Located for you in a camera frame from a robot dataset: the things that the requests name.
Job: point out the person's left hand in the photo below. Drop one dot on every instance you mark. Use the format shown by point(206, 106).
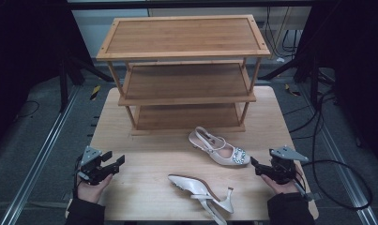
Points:
point(91, 188)

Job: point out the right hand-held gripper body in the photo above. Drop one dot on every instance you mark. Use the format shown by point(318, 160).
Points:
point(282, 165)

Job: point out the person's right hand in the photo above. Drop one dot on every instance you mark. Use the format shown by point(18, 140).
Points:
point(282, 186)

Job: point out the white heeled shoe with jewelled buckle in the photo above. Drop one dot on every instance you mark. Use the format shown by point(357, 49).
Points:
point(222, 152)

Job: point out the wooden three-tier shoe rack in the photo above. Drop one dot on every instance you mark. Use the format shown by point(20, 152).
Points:
point(183, 36)

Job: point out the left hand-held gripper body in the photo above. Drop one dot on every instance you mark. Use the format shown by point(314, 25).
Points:
point(93, 165)

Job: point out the black metal stand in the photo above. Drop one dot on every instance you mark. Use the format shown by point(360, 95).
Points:
point(302, 68)
point(71, 72)

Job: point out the yellow black striped tape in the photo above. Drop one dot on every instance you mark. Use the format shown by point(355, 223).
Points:
point(292, 90)
point(95, 92)

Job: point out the metal floor rail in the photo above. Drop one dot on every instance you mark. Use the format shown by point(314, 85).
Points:
point(336, 150)
point(36, 159)

